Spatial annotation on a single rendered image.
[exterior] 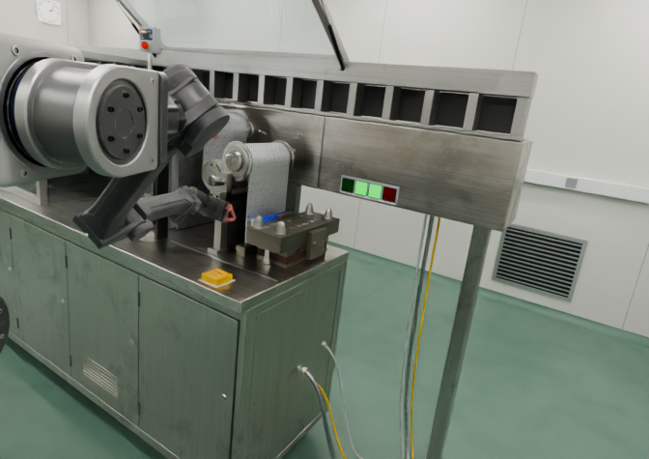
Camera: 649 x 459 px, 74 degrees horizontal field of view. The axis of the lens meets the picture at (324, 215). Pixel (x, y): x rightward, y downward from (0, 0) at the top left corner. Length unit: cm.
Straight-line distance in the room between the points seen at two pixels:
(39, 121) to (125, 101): 8
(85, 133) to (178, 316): 119
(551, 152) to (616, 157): 43
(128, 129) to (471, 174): 122
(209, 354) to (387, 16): 348
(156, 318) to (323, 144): 91
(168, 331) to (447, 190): 111
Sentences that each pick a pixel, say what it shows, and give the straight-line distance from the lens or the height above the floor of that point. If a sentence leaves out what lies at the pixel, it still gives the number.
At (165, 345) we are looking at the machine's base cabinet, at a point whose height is 59.
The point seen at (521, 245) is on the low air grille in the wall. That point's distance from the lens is 396.
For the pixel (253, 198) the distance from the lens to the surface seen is 164.
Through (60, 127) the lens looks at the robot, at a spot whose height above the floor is 144.
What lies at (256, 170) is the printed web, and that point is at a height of 122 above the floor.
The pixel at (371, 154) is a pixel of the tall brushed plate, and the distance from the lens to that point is 168.
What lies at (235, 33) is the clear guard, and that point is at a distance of 203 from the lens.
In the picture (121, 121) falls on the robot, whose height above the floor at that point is 145.
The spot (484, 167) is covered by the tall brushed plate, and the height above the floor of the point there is 134.
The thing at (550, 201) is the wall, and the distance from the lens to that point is 388.
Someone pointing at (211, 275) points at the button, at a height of 92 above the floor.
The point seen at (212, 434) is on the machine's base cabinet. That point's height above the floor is 35.
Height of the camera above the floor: 150
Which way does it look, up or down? 15 degrees down
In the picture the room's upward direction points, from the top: 6 degrees clockwise
